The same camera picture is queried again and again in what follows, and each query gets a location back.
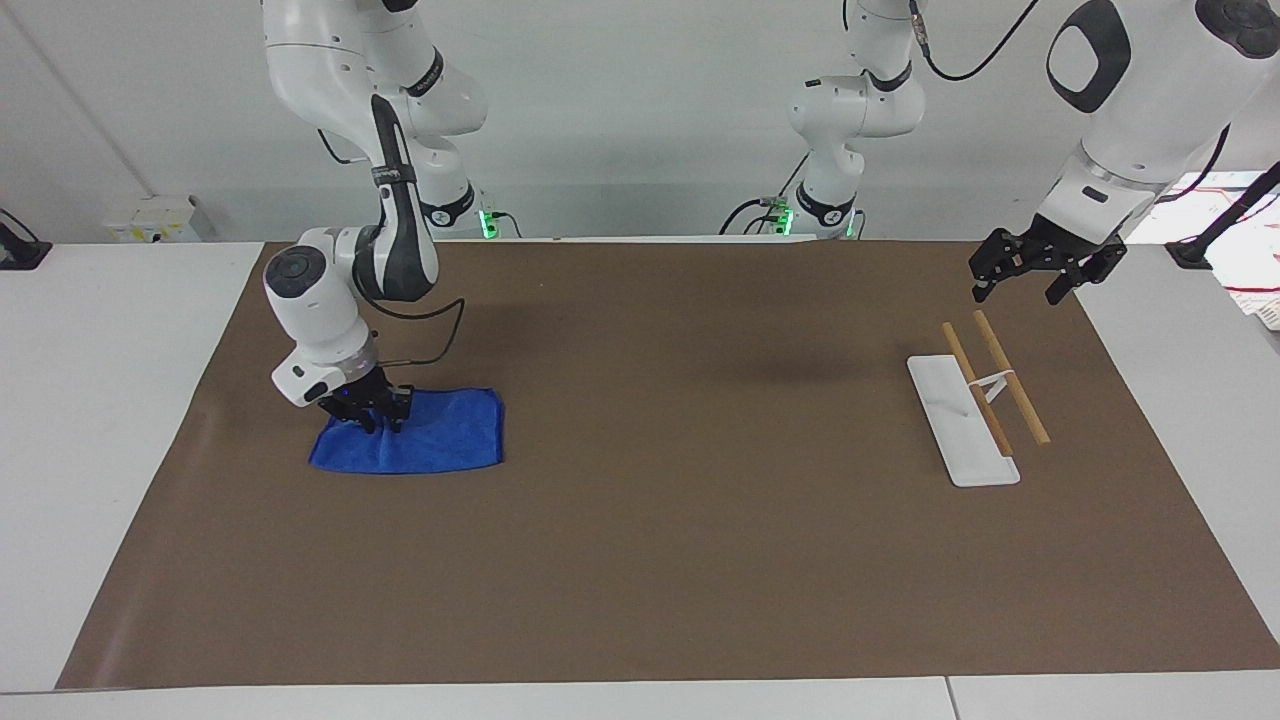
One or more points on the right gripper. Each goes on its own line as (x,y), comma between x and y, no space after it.
(358,392)

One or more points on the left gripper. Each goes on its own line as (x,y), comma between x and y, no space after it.
(1068,250)

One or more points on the blue towel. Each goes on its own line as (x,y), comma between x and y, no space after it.
(450,435)

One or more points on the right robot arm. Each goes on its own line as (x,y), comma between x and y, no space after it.
(318,300)

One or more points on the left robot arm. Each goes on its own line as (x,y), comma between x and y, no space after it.
(1150,90)

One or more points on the white rack with wooden rods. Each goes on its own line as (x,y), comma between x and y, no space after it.
(960,420)

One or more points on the black stand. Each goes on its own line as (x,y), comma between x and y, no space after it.
(18,250)
(1225,220)

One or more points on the white wall box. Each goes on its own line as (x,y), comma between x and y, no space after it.
(160,218)

